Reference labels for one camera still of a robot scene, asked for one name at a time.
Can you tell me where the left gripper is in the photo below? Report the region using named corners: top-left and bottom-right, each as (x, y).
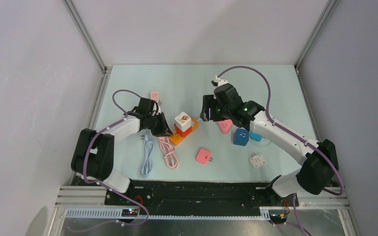
top-left (147, 112), bottom-right (173, 137)

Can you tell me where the orange power strip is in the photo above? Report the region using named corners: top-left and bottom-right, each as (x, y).
top-left (169, 118), bottom-right (198, 146)

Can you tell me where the red cube socket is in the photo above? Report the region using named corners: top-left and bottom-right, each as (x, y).
top-left (174, 124), bottom-right (192, 138)

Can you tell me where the white cube socket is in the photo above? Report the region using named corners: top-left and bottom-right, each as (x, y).
top-left (174, 112), bottom-right (192, 131)

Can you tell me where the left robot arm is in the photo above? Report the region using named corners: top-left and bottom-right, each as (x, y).
top-left (70, 98), bottom-right (172, 205)

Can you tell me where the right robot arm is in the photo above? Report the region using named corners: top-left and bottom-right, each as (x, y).
top-left (200, 77), bottom-right (339, 206)

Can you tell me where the pink triangular power strip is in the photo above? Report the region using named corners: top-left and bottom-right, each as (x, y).
top-left (218, 119), bottom-right (233, 134)

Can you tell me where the dark blue cube socket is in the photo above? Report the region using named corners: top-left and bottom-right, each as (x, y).
top-left (233, 128), bottom-right (250, 147)

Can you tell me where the pink flat adapter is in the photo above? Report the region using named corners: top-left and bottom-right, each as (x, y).
top-left (195, 148), bottom-right (213, 165)

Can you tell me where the light blue flat adapter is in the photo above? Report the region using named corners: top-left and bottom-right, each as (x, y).
top-left (250, 132), bottom-right (263, 142)

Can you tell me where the white flat adapter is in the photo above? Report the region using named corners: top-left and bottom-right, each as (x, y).
top-left (249, 152), bottom-right (266, 169)

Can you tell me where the pink coiled cable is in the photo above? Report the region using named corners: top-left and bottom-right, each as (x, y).
top-left (157, 136), bottom-right (179, 171)

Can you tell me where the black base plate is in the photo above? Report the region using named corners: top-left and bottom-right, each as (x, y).
top-left (71, 177), bottom-right (300, 216)

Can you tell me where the aluminium frame rail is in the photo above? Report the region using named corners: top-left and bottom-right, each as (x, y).
top-left (54, 185), bottom-right (351, 221)

